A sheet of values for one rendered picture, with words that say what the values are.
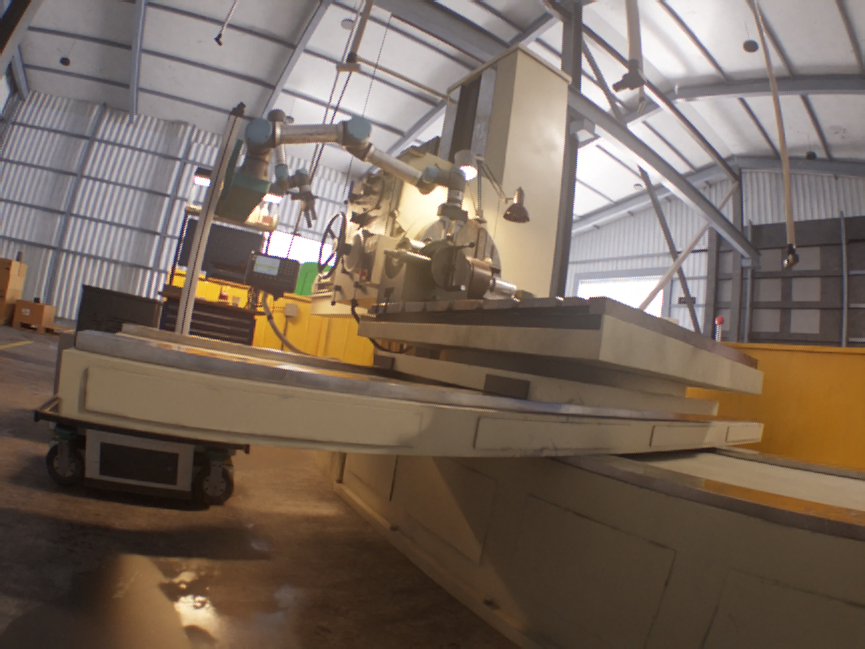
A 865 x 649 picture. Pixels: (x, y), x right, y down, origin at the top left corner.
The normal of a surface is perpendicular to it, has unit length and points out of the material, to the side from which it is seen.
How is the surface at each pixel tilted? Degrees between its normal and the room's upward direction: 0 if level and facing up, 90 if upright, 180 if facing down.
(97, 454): 90
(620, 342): 90
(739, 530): 90
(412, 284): 90
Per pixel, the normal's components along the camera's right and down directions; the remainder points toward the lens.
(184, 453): 0.53, 0.02
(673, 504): -0.83, -0.18
